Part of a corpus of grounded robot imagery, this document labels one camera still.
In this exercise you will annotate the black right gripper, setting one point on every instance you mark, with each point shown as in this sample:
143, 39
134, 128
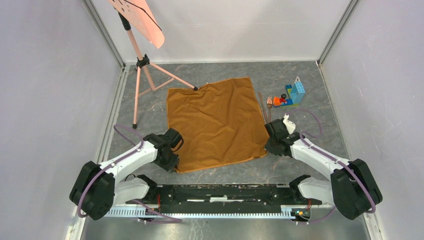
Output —
268, 147

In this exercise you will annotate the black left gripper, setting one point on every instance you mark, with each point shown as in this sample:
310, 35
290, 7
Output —
170, 166

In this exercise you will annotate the orange cloth napkin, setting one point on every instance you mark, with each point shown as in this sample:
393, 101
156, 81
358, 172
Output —
221, 124

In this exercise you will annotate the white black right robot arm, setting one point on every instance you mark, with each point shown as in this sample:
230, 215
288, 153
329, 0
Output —
349, 185

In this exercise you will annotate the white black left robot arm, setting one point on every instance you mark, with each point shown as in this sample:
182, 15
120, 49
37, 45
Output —
99, 187

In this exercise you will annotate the colourful toy brick build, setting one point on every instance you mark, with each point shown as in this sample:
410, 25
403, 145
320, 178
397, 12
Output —
293, 96

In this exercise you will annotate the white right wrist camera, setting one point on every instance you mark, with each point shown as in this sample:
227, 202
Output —
290, 126

